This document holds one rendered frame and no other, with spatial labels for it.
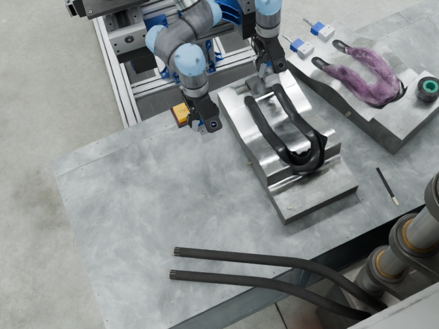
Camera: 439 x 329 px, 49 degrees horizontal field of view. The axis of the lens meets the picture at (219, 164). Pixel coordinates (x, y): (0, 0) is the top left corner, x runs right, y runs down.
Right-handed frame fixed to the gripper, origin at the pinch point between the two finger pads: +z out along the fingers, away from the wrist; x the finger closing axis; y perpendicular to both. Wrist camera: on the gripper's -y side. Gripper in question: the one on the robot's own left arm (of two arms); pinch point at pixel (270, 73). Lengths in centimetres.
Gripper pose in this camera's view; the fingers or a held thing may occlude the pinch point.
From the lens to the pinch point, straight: 170.8
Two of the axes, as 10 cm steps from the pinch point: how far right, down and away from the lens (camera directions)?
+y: -4.2, -8.1, 4.2
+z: 0.7, 4.3, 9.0
